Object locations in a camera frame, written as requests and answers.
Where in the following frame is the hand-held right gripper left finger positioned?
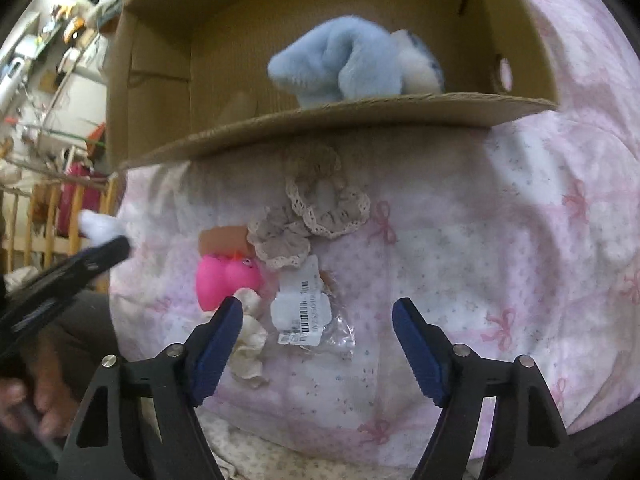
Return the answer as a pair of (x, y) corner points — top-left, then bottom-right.
(56, 296), (244, 480)

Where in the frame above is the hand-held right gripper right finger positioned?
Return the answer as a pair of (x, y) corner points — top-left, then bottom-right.
(391, 297), (571, 480)

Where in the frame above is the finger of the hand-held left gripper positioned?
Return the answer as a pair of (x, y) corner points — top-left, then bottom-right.
(10, 236), (132, 307)

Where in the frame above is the cream ruffled scrunchie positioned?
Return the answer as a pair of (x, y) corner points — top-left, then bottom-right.
(227, 287), (271, 388)

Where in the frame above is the pink rubber duck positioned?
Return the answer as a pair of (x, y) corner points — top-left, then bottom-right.
(195, 252), (263, 313)

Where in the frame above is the clear plastic bag with label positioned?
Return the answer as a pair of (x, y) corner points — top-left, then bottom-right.
(270, 255), (357, 361)

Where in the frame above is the brown cardboard tube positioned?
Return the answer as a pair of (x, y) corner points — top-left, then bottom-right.
(199, 226), (249, 256)

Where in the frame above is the small beige lace scrunchie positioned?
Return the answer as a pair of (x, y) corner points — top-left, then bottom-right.
(247, 205), (313, 270)

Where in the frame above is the large beige lace scrunchie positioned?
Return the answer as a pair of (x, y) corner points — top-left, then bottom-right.
(285, 142), (372, 240)

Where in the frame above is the brown cardboard box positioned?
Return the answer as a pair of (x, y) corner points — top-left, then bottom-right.
(102, 0), (560, 171)

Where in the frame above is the person's left hand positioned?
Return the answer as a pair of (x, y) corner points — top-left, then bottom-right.
(0, 332), (86, 441)

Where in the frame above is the red bag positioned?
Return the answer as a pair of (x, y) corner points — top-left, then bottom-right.
(57, 162), (108, 238)

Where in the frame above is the white floral bed sheet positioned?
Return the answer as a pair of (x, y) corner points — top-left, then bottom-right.
(197, 407), (431, 480)

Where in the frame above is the light blue plush toy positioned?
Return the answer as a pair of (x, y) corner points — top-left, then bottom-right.
(267, 16), (445, 110)

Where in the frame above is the wooden rail frame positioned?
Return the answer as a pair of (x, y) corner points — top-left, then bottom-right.
(0, 170), (121, 291)

